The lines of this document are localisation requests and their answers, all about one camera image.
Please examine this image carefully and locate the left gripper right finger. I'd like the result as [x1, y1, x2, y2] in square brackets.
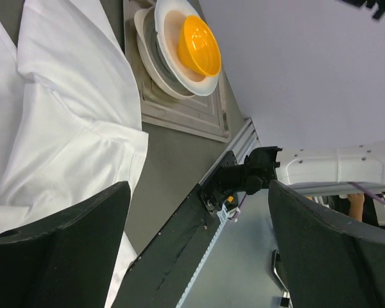
[268, 181, 385, 307]

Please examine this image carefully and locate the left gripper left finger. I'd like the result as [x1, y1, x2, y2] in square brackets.
[0, 182, 131, 307]

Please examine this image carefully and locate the white shirt garment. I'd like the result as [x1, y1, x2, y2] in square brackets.
[0, 0, 150, 308]

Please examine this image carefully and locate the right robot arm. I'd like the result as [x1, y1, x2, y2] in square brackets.
[198, 141, 385, 212]

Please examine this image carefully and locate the person in background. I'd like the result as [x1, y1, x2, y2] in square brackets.
[347, 193, 364, 222]

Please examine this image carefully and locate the metal tray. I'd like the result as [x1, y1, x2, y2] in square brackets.
[123, 1, 230, 142]

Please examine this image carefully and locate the white bowl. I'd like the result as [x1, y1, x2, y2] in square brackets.
[133, 1, 221, 99]

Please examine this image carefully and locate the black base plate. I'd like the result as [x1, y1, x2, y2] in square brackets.
[113, 184, 219, 308]

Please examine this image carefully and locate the grey cable duct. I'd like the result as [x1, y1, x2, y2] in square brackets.
[176, 204, 228, 308]

